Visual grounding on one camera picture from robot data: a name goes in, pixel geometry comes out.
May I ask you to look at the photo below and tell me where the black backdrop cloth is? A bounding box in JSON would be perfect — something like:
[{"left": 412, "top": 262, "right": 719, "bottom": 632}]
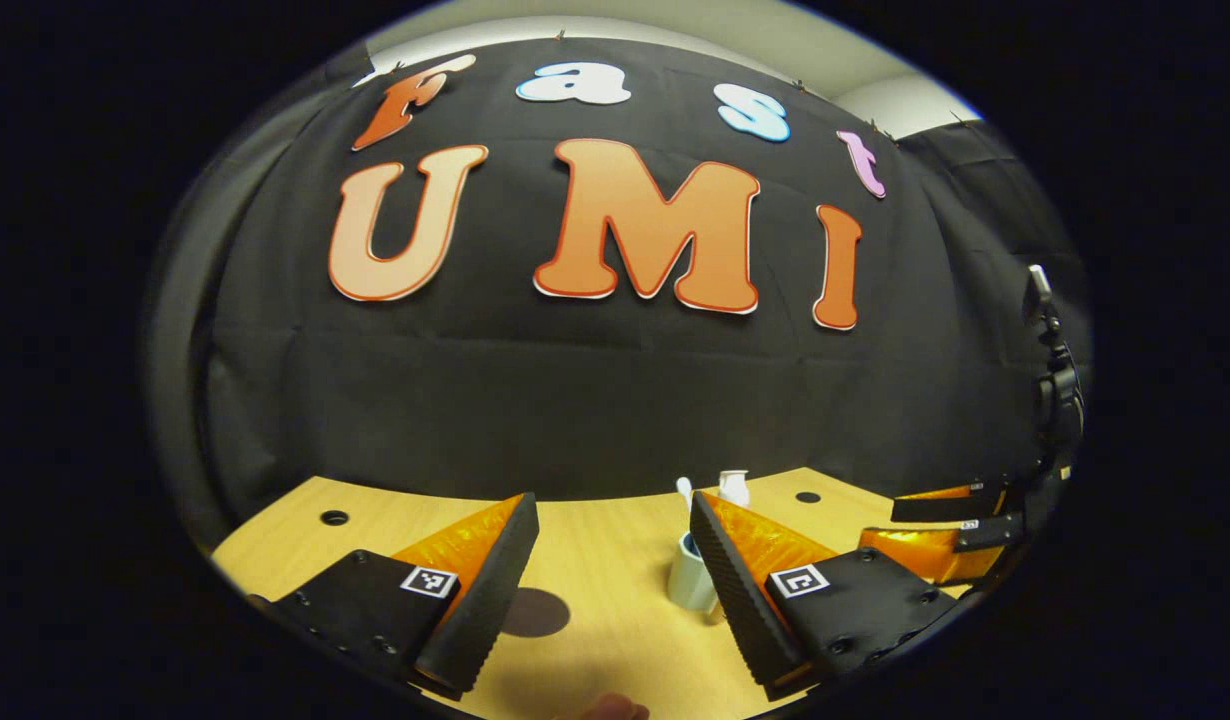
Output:
[{"left": 205, "top": 38, "right": 1041, "bottom": 503}]

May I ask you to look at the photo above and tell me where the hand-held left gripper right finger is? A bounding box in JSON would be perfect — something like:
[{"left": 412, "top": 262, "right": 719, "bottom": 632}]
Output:
[{"left": 689, "top": 491, "right": 961, "bottom": 703}]

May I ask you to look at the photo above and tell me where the light blue cup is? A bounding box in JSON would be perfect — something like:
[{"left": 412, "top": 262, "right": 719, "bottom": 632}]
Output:
[{"left": 667, "top": 530, "right": 722, "bottom": 614}]

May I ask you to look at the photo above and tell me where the black side curtain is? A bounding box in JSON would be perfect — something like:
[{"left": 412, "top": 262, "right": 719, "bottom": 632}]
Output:
[
  {"left": 143, "top": 60, "right": 376, "bottom": 551},
  {"left": 895, "top": 118, "right": 1093, "bottom": 481}
]

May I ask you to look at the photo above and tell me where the dark brown round coaster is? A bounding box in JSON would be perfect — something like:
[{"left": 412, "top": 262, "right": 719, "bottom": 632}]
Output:
[{"left": 500, "top": 587, "right": 572, "bottom": 639}]

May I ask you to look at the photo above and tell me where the wooden desktop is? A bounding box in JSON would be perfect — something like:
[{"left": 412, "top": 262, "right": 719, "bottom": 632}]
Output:
[{"left": 210, "top": 466, "right": 1008, "bottom": 720}]

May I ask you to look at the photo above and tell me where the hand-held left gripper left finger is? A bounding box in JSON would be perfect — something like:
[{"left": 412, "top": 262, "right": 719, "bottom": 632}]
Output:
[{"left": 263, "top": 492, "right": 540, "bottom": 701}]

